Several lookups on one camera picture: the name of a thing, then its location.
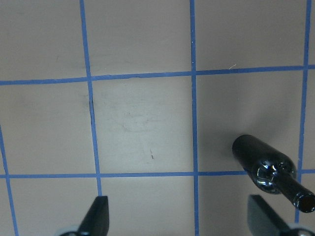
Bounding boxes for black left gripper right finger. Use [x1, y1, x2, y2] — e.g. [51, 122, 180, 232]
[247, 195, 290, 236]

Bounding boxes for dark green wine bottle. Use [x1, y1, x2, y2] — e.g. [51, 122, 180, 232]
[232, 135, 315, 213]

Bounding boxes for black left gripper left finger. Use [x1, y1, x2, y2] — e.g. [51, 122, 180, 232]
[77, 196, 109, 236]

